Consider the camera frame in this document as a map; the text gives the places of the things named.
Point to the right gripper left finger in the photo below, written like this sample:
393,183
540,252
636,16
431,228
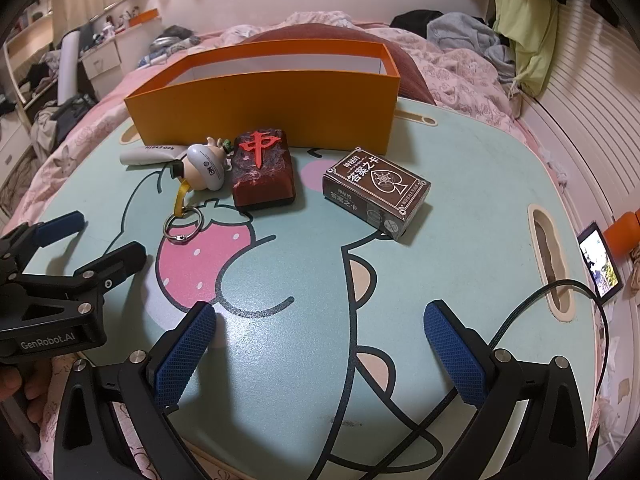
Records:
89,443

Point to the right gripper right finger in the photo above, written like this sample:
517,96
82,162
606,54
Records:
551,442

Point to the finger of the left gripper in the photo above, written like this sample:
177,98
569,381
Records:
49,232
114,267

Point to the white cream tube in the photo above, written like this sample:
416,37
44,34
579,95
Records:
146,155

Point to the red mahjong tile block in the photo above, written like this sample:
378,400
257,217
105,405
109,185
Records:
262,173

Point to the person's left hand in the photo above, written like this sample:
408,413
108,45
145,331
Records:
35,384

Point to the phone with lit screen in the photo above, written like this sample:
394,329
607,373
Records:
599,262

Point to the white bedside drawer cabinet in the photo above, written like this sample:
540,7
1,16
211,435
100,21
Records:
103,68

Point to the mint green cartoon lap table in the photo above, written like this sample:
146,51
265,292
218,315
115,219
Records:
421,451

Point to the orange bottle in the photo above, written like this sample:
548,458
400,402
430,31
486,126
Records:
623,236

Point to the brown playing card box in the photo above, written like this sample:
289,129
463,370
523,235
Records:
376,190

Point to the orange cardboard box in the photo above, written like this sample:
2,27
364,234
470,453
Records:
323,93

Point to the grey clothes pile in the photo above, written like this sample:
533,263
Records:
456,30

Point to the light green hanging cloth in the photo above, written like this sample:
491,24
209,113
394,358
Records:
532,27

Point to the white figurine keychain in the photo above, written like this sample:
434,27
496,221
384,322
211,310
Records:
203,168

